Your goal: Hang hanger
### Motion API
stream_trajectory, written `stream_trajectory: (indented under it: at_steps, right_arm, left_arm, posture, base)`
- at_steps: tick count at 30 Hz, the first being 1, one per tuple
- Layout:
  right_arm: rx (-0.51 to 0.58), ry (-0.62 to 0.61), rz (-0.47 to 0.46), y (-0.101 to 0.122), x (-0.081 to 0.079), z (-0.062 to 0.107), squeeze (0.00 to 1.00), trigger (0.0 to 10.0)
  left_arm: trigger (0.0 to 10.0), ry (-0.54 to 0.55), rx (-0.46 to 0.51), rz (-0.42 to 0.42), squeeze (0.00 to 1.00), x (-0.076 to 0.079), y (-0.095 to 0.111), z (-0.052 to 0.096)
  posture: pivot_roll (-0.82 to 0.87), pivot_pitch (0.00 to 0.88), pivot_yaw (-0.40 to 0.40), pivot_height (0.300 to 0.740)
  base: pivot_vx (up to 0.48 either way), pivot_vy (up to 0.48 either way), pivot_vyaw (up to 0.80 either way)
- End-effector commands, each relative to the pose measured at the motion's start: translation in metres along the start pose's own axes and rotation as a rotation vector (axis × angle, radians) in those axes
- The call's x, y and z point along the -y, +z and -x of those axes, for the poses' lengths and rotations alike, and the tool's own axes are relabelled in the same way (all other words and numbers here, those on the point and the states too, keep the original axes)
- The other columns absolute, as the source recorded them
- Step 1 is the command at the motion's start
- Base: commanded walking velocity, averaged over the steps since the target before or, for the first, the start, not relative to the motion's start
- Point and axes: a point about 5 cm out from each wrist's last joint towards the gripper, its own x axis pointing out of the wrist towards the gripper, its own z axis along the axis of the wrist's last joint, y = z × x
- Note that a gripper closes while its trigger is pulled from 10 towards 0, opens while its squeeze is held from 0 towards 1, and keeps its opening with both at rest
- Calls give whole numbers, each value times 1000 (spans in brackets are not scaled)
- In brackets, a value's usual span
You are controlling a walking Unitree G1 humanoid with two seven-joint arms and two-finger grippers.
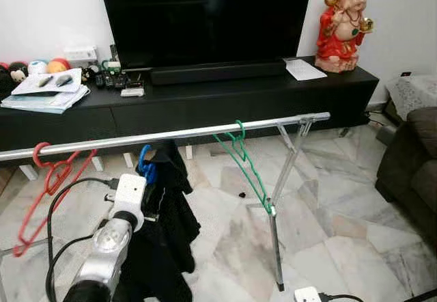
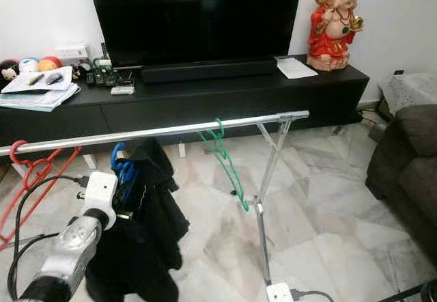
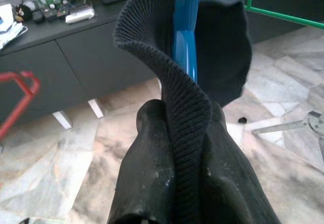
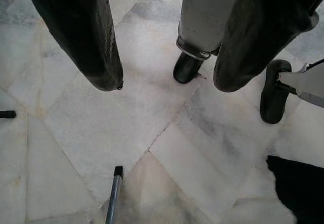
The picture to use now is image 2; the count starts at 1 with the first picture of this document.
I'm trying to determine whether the white paper sheet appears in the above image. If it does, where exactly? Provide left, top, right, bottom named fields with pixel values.
left=274, top=56, right=318, bottom=79

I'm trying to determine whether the side table lace cloth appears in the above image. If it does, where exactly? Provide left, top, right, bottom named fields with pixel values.
left=379, top=72, right=437, bottom=117

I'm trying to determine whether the steel clothes rack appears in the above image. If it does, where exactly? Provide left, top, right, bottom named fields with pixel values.
left=0, top=111, right=310, bottom=286

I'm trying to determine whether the red laughing Buddha statue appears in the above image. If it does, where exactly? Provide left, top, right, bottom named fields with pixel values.
left=306, top=0, right=364, bottom=72

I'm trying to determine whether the black soundbar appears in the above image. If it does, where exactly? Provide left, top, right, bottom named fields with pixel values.
left=140, top=57, right=277, bottom=84

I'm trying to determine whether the black television console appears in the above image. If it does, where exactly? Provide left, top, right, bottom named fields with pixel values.
left=0, top=55, right=371, bottom=146

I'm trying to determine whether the red plastic hanger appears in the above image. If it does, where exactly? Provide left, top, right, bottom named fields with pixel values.
left=0, top=140, right=84, bottom=249

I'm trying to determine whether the dark brown fabric sofa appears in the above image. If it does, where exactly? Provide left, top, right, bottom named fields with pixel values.
left=365, top=104, right=437, bottom=248

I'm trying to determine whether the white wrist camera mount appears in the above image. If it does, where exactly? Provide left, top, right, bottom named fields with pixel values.
left=266, top=282, right=296, bottom=302
left=82, top=171, right=118, bottom=226

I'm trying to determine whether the black green gadget pile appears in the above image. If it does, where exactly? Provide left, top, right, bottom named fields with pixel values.
left=85, top=57, right=136, bottom=87

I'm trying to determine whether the black Mickey Mouse plush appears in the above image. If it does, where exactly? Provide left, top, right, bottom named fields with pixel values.
left=0, top=59, right=20, bottom=84

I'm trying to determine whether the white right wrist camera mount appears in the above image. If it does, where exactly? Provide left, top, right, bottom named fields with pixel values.
left=266, top=282, right=296, bottom=302

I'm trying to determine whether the black flat television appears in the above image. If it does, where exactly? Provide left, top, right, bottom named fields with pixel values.
left=85, top=0, right=305, bottom=68

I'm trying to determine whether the black printed shirt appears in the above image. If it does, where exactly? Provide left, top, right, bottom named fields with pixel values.
left=85, top=138, right=191, bottom=302

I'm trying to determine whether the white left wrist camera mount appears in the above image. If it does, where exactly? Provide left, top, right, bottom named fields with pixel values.
left=82, top=171, right=118, bottom=226

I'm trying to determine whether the small white flat device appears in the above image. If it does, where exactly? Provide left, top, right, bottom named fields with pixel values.
left=111, top=85, right=135, bottom=96

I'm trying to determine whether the stack of white papers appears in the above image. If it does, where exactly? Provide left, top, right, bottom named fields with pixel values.
left=0, top=65, right=81, bottom=113

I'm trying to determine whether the green plastic hanger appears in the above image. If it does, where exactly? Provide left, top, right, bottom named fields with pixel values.
left=197, top=118, right=250, bottom=212

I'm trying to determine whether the blue plastic hanger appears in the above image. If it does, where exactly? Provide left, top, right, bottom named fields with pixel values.
left=111, top=142, right=137, bottom=204

